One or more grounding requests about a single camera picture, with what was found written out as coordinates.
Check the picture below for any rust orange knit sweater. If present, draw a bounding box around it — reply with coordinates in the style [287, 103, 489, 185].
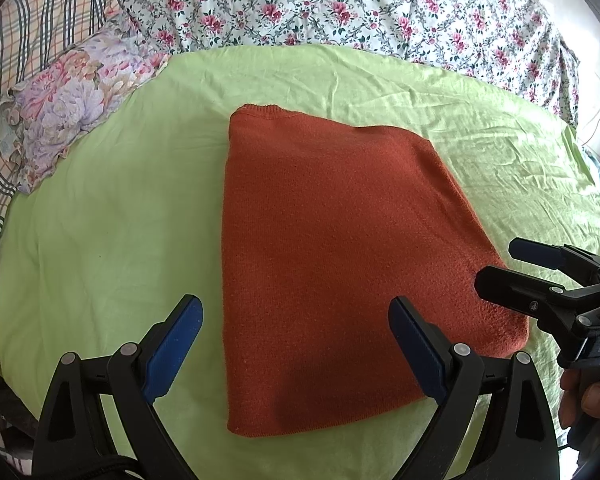
[221, 104, 529, 438]

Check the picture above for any person's right hand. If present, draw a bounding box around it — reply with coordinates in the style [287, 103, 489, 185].
[558, 370, 600, 429]

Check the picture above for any light green bed sheet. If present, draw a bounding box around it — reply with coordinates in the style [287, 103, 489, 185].
[0, 46, 600, 479]

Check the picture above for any white floral quilt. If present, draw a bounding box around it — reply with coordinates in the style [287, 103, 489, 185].
[121, 0, 579, 125]

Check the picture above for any purple floral pillow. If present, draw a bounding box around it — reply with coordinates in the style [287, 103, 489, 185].
[0, 13, 170, 194]

